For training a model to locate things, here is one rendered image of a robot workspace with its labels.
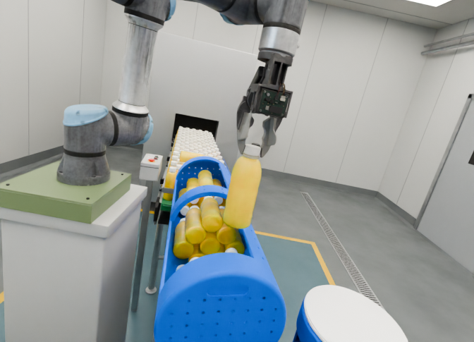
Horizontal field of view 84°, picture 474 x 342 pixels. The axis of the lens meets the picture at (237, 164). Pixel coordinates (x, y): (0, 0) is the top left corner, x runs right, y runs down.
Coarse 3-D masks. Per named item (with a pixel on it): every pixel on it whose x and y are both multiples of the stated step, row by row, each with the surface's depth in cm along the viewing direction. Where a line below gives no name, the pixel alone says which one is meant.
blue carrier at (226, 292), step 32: (192, 160) 129; (192, 192) 92; (224, 192) 93; (224, 256) 57; (256, 256) 62; (160, 288) 61; (192, 288) 52; (224, 288) 53; (256, 288) 54; (160, 320) 53; (192, 320) 54; (224, 320) 55; (256, 320) 57
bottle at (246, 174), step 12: (252, 156) 59; (240, 168) 59; (252, 168) 58; (240, 180) 58; (252, 180) 58; (228, 192) 62; (240, 192) 59; (252, 192) 59; (228, 204) 61; (240, 204) 60; (252, 204) 61; (228, 216) 61; (240, 216) 60
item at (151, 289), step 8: (160, 192) 162; (160, 200) 152; (160, 208) 183; (160, 216) 173; (168, 216) 175; (160, 224) 186; (168, 224) 166; (160, 232) 188; (160, 240) 190; (152, 256) 194; (160, 256) 195; (152, 264) 194; (152, 272) 196; (152, 280) 198; (152, 288) 200
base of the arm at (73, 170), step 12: (72, 156) 79; (84, 156) 79; (96, 156) 81; (60, 168) 81; (72, 168) 79; (84, 168) 80; (96, 168) 82; (108, 168) 87; (60, 180) 80; (72, 180) 79; (84, 180) 80; (96, 180) 82; (108, 180) 87
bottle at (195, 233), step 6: (192, 210) 97; (198, 210) 98; (186, 216) 95; (192, 216) 92; (198, 216) 93; (186, 222) 91; (192, 222) 89; (198, 222) 89; (186, 228) 87; (192, 228) 86; (198, 228) 86; (186, 234) 86; (192, 234) 87; (198, 234) 87; (204, 234) 87; (192, 240) 87; (198, 240) 88
